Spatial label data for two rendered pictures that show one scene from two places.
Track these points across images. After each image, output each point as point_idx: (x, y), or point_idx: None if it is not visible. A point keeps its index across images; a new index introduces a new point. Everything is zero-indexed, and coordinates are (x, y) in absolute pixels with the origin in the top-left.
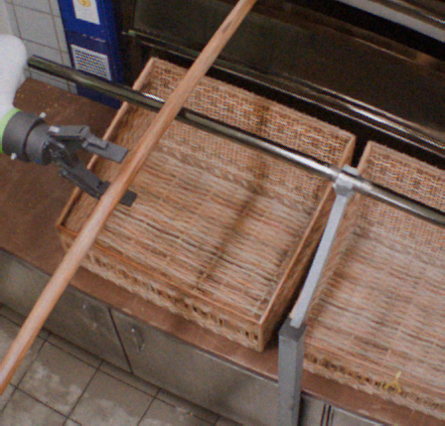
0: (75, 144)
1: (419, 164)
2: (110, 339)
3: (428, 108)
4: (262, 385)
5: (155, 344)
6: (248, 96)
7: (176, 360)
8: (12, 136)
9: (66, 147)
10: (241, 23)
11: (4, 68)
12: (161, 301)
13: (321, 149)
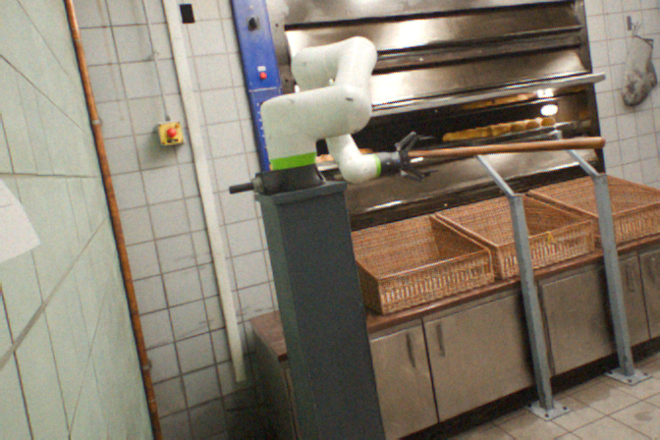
0: (412, 141)
1: (457, 208)
2: (423, 375)
3: (446, 179)
4: (508, 305)
5: (451, 334)
6: (383, 226)
7: (464, 342)
8: (382, 154)
9: (407, 148)
10: (366, 189)
11: (353, 139)
12: (441, 292)
13: (420, 231)
